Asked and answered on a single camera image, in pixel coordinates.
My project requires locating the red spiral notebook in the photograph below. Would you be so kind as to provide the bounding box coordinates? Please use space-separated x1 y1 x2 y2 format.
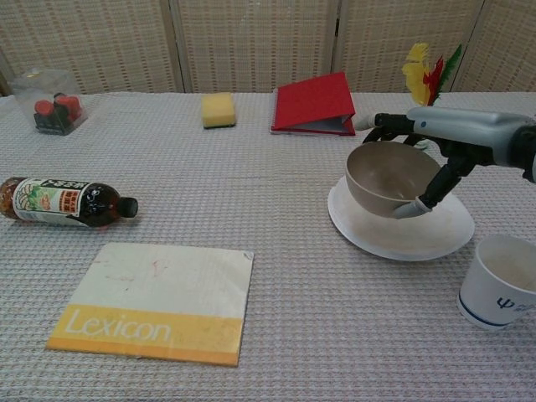
270 71 357 137

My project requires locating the woven folding screen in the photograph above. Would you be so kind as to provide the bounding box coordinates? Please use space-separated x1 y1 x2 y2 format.
0 0 536 95

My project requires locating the brown tea bottle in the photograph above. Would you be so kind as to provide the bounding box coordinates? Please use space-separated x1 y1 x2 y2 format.
0 176 139 229

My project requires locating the yellow sponge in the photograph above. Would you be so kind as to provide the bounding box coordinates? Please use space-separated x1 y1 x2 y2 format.
201 92 236 129

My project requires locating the white yellow Lexicon book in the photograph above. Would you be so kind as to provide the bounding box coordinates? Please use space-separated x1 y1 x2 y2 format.
44 242 255 369

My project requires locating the clear bag with items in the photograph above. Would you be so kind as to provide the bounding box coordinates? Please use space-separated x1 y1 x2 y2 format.
10 70 89 137

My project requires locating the beige bowl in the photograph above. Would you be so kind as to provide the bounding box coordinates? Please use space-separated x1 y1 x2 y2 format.
345 141 443 219

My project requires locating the white paper cup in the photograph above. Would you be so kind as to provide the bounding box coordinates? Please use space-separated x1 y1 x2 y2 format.
456 234 536 332

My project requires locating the grey woven tablecloth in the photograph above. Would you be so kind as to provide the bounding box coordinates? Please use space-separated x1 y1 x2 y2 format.
0 90 536 402

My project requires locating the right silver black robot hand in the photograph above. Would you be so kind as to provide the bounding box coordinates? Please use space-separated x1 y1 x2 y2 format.
354 106 527 219

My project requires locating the colourful feather shuttlecock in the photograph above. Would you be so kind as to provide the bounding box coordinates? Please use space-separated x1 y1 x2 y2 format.
401 41 464 106

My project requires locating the white plate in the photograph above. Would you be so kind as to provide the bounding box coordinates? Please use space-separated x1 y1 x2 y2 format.
327 171 476 261

